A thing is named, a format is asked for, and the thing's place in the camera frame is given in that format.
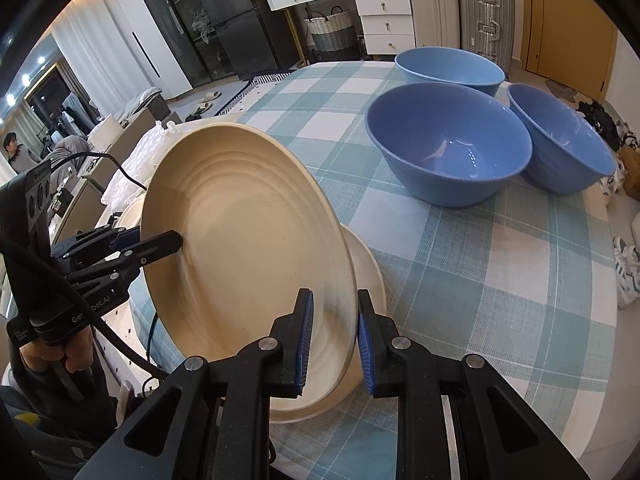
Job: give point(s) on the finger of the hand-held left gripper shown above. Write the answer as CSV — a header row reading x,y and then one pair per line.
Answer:
x,y
150,249
95,240

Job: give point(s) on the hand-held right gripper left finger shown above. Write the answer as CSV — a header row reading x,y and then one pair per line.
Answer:
x,y
305,340

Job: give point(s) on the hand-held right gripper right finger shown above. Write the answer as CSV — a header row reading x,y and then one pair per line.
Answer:
x,y
364,345

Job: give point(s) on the blue plastic bowl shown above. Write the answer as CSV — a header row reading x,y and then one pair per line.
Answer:
x,y
440,130
450,70
560,135

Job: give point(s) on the person's left hand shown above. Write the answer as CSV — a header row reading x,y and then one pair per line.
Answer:
x,y
45,356

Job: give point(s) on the white plastic bag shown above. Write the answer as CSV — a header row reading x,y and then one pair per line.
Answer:
x,y
135,160

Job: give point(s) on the beige sofa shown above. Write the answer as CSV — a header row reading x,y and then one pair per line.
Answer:
x,y
115,135

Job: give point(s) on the beige slipper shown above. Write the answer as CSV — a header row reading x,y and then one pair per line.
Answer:
x,y
202,108
206,96

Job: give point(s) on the white curtain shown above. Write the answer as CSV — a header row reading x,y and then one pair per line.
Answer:
x,y
85,60

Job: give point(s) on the black white patterned rug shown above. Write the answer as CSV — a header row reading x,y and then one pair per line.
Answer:
x,y
260,85

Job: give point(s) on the white wardrobe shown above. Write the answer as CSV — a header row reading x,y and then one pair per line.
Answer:
x,y
150,50

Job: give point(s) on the dark glass cabinet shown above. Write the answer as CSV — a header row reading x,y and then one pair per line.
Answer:
x,y
165,25

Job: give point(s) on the black refrigerator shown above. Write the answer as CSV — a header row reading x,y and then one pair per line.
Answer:
x,y
240,15

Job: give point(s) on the white green sneaker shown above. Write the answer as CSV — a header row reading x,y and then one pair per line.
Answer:
x,y
627,255
629,292

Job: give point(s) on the grey white woven basket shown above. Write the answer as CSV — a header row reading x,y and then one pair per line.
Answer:
x,y
332,30

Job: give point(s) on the white dressing table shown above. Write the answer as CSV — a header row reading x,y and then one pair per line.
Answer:
x,y
385,25

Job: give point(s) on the grey door mat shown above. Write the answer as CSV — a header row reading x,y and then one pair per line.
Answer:
x,y
560,91

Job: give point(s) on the small brown cardboard box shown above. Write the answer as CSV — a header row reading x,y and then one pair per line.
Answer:
x,y
631,165

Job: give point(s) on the scattered sneakers pile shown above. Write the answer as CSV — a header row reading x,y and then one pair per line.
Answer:
x,y
597,120

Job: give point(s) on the white suitcase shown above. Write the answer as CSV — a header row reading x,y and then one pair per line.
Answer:
x,y
432,5

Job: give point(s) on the silver suitcase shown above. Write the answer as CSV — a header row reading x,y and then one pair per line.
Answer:
x,y
487,15

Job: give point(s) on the tan wooden door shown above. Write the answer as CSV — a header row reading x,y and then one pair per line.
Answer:
x,y
565,35

